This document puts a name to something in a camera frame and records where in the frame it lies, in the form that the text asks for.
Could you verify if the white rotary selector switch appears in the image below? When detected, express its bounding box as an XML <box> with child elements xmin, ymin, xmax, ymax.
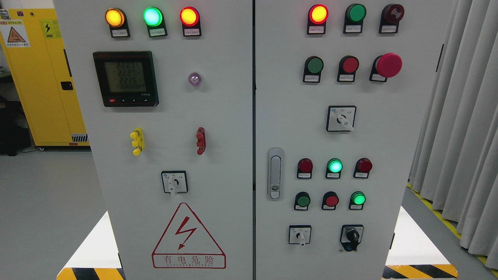
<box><xmin>288</xmin><ymin>225</ymin><xmax>312</xmax><ymax>246</ymax></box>
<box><xmin>161</xmin><ymin>171</ymin><xmax>189</xmax><ymax>196</ymax></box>

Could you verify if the grey electrical control cabinet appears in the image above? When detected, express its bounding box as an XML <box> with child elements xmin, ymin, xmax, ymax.
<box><xmin>54</xmin><ymin>0</ymin><xmax>458</xmax><ymax>280</ymax></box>

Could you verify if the red terminal connector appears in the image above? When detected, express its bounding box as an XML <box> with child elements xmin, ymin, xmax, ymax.
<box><xmin>196</xmin><ymin>127</ymin><xmax>207</xmax><ymax>155</ymax></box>

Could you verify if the dark red indicator lamp left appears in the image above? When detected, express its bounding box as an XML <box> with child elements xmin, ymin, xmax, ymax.
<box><xmin>296</xmin><ymin>158</ymin><xmax>313</xmax><ymax>179</ymax></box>

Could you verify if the dark red indicator lamp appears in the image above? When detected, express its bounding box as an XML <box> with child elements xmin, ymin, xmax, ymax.
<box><xmin>296</xmin><ymin>158</ymin><xmax>313</xmax><ymax>179</ymax></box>
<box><xmin>353</xmin><ymin>157</ymin><xmax>373</xmax><ymax>179</ymax></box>

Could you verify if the small clear light bulb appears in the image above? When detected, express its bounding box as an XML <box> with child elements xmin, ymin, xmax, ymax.
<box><xmin>188</xmin><ymin>72</ymin><xmax>202</xmax><ymax>87</ymax></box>

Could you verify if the green lit indicator lamp middle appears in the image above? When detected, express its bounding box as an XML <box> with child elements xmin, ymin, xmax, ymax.
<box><xmin>325</xmin><ymin>158</ymin><xmax>343</xmax><ymax>179</ymax></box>

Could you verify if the green lit indicator lamp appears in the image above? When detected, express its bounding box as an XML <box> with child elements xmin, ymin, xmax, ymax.
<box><xmin>142</xmin><ymin>7</ymin><xmax>168</xmax><ymax>38</ymax></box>
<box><xmin>325</xmin><ymin>158</ymin><xmax>343</xmax><ymax>179</ymax></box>

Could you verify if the green push button upper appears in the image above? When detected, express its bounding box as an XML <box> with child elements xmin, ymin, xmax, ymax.
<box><xmin>302</xmin><ymin>56</ymin><xmax>324</xmax><ymax>83</ymax></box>

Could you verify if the red push button lower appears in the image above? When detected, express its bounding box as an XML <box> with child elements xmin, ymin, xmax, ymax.
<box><xmin>321</xmin><ymin>191</ymin><xmax>339</xmax><ymax>210</ymax></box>

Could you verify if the red push button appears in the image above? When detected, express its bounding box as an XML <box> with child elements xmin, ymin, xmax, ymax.
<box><xmin>321</xmin><ymin>191</ymin><xmax>339</xmax><ymax>210</ymax></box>
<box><xmin>337</xmin><ymin>55</ymin><xmax>359</xmax><ymax>82</ymax></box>

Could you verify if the yellow terminal connector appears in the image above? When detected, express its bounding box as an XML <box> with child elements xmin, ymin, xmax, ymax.
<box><xmin>130</xmin><ymin>127</ymin><xmax>145</xmax><ymax>156</ymax></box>

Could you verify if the dark red indicator lamp right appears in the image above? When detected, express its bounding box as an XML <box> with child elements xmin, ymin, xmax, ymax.
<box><xmin>353</xmin><ymin>157</ymin><xmax>373</xmax><ymax>179</ymax></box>

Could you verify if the red electric hazard warning sticker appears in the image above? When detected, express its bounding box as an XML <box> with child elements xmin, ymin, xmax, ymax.
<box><xmin>151</xmin><ymin>203</ymin><xmax>226</xmax><ymax>269</ymax></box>

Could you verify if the green lit push button lower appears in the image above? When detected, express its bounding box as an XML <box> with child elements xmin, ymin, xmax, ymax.
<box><xmin>348</xmin><ymin>191</ymin><xmax>366</xmax><ymax>210</ymax></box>

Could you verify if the red push button upper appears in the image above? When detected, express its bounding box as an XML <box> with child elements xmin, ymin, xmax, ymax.
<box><xmin>337</xmin><ymin>55</ymin><xmax>359</xmax><ymax>82</ymax></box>

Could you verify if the black digital power meter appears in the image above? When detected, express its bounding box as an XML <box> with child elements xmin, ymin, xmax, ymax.
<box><xmin>93</xmin><ymin>50</ymin><xmax>160</xmax><ymax>107</ymax></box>

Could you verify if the red-ringed lit indicator lamp left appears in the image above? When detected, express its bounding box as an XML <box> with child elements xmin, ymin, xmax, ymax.
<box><xmin>179</xmin><ymin>6</ymin><xmax>202</xmax><ymax>37</ymax></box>

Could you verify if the red lit indicator lamp right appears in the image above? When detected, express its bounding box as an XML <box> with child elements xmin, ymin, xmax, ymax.
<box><xmin>307</xmin><ymin>4</ymin><xmax>329</xmax><ymax>34</ymax></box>

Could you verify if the green lit indicator lamp left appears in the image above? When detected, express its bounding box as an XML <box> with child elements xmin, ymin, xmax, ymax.
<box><xmin>142</xmin><ymin>7</ymin><xmax>168</xmax><ymax>38</ymax></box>

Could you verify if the red mushroom emergency stop button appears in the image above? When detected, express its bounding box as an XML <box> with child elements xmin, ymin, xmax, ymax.
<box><xmin>369</xmin><ymin>52</ymin><xmax>403</xmax><ymax>82</ymax></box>

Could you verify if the dark green indicator lamp top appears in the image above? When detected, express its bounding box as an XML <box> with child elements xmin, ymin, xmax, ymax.
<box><xmin>343</xmin><ymin>3</ymin><xmax>366</xmax><ymax>34</ymax></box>

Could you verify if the orange indicator lamp top left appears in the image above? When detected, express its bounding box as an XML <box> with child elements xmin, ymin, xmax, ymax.
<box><xmin>105</xmin><ymin>8</ymin><xmax>130</xmax><ymax>38</ymax></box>

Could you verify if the dark red buzzer lamp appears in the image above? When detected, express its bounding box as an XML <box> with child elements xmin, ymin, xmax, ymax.
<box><xmin>379</xmin><ymin>3</ymin><xmax>405</xmax><ymax>34</ymax></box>

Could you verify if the grey curtain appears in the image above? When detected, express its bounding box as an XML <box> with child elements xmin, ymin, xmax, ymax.
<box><xmin>409</xmin><ymin>0</ymin><xmax>498</xmax><ymax>269</ymax></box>

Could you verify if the yellow safety storage cabinet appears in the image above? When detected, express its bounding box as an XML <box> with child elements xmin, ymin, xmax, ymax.
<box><xmin>1</xmin><ymin>9</ymin><xmax>89</xmax><ymax>147</ymax></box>

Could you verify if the silver cabinet door handle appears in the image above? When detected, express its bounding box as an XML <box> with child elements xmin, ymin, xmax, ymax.
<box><xmin>267</xmin><ymin>148</ymin><xmax>284</xmax><ymax>200</ymax></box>

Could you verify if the upper right rotary selector switch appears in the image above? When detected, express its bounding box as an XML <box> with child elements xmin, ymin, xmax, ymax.
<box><xmin>326</xmin><ymin>106</ymin><xmax>356</xmax><ymax>133</ymax></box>

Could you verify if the black knob selector switch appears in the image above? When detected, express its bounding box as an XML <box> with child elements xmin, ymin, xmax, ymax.
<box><xmin>339</xmin><ymin>224</ymin><xmax>364</xmax><ymax>252</ymax></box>

